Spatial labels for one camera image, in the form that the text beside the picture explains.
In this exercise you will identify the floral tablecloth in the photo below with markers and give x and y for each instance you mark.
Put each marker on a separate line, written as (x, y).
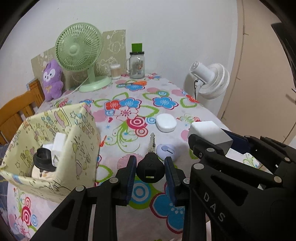
(125, 116)

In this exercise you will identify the purple plush bunny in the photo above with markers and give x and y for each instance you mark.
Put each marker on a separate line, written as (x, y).
(52, 84)

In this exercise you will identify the beige cartoon board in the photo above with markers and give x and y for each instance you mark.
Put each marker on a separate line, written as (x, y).
(113, 52)

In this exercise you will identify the orange handled scissors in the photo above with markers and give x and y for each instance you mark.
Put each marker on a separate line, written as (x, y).
(140, 83)

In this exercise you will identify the white standing fan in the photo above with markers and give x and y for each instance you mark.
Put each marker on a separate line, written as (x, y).
(211, 81)

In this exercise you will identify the white 45W charger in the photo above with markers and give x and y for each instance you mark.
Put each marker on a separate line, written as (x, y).
(57, 148)

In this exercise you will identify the green cup on jar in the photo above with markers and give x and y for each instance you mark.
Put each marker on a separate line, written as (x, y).
(136, 47)

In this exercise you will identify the white remote control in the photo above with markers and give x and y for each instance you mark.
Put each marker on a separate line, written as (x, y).
(48, 146)

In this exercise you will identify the white oval earbud case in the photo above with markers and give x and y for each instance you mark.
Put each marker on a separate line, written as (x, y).
(166, 123)

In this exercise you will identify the yellow patterned storage box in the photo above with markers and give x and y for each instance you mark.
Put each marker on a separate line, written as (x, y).
(76, 163)

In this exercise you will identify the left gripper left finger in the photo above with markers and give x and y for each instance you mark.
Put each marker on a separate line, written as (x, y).
(92, 210)

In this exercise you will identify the lavender round tape measure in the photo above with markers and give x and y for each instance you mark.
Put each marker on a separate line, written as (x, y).
(167, 150)

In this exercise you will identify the white square charger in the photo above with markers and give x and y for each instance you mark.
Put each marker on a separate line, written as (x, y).
(209, 131)

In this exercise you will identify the cotton swab container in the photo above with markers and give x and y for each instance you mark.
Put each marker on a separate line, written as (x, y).
(115, 70)

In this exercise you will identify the wooden chair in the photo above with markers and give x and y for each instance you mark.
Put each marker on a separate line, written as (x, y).
(22, 104)

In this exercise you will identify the glass mason jar mug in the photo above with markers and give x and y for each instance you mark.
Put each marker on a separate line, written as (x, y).
(135, 65)

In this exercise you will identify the black round lens cap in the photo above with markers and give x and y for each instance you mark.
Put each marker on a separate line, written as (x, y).
(42, 159)

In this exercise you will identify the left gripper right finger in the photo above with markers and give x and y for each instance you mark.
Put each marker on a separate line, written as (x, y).
(182, 195)

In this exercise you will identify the beige door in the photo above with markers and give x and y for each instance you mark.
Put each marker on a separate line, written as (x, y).
(259, 100)

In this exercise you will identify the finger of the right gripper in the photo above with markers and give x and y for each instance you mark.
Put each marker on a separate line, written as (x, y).
(244, 144)
(213, 156)

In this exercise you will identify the green desk fan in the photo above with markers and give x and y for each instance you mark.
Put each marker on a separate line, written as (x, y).
(77, 49)

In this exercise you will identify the round cream compact mirror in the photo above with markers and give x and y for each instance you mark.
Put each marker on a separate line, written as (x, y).
(42, 174)

